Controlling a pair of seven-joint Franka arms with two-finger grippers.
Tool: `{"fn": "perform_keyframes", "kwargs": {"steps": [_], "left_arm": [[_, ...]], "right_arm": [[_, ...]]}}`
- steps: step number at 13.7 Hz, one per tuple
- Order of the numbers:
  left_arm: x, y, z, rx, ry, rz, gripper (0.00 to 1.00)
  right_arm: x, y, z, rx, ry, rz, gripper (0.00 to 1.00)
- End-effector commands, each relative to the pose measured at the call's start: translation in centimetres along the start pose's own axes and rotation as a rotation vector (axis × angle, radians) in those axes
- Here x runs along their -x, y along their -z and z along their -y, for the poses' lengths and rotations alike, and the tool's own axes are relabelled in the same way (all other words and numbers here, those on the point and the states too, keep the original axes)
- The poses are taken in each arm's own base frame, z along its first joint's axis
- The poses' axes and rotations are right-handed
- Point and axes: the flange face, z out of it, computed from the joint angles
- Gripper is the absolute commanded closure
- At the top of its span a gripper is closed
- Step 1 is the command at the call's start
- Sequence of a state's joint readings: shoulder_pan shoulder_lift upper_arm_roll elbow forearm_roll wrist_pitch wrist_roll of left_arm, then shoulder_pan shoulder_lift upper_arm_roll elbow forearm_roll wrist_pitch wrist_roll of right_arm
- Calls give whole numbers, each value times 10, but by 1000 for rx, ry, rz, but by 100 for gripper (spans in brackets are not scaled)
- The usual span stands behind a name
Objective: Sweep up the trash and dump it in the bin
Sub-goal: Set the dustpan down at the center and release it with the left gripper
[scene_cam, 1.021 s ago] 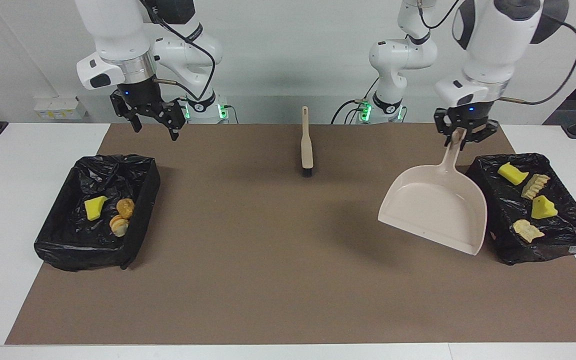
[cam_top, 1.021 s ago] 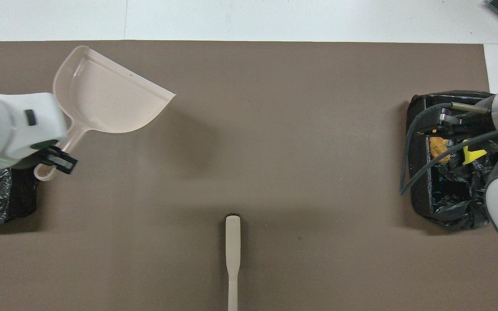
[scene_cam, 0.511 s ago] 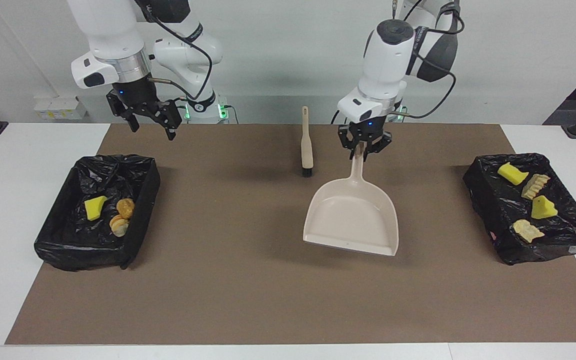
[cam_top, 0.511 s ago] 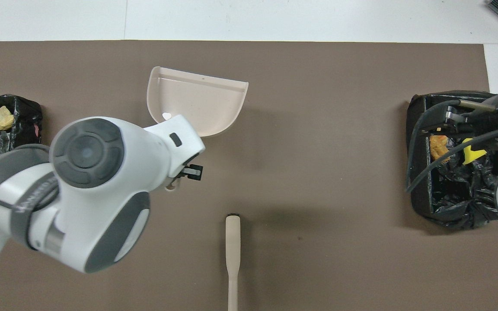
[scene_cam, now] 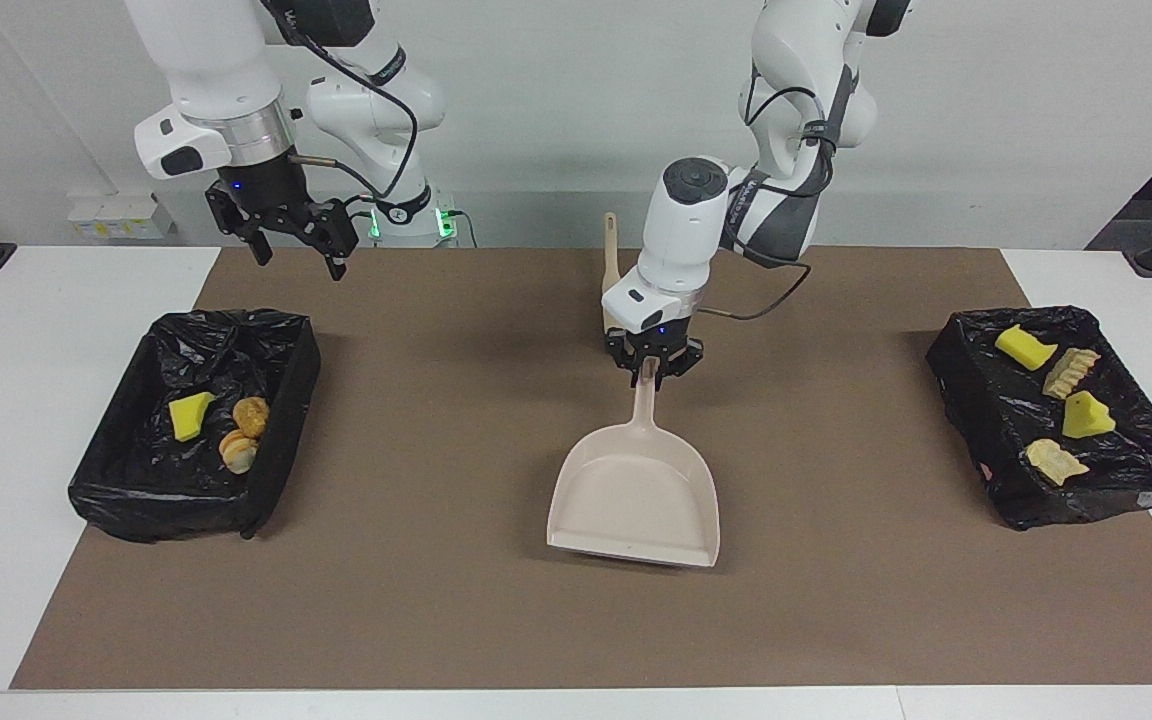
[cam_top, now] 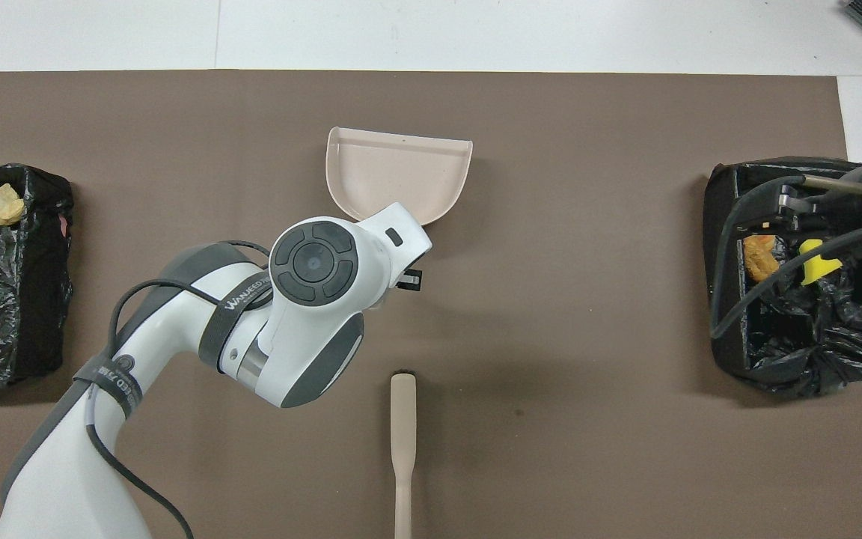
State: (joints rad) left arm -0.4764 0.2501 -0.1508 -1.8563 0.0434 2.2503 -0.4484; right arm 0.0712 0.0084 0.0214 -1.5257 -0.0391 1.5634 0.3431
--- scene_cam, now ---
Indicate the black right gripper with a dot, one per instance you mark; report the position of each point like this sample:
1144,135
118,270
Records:
281,205

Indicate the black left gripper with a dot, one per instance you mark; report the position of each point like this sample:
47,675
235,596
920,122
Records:
656,342

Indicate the beige hand brush black bristles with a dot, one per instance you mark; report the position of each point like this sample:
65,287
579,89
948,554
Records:
611,270

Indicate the beige plastic dustpan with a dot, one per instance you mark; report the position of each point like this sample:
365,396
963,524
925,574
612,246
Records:
636,490

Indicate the brown bread-like foam chunk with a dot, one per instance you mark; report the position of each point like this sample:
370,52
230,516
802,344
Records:
251,416

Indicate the yellow sponge wedge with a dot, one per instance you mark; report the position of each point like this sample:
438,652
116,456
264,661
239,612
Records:
191,415

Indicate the cream and orange foam chunk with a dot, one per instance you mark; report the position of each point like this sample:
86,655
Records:
239,455

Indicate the notched yellow sponge piece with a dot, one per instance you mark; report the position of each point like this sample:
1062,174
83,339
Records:
1024,347

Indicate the yellow sponge piece black dot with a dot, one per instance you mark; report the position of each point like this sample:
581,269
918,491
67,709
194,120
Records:
1086,418

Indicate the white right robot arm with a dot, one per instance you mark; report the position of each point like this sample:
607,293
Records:
206,80

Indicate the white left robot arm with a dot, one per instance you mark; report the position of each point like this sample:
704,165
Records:
681,230

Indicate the black bag-lined bin pink spot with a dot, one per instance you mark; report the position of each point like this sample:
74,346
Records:
1016,420

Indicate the brown table mat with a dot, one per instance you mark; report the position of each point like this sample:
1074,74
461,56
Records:
436,600

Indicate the white wall socket box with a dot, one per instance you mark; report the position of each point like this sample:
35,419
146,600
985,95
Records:
106,215

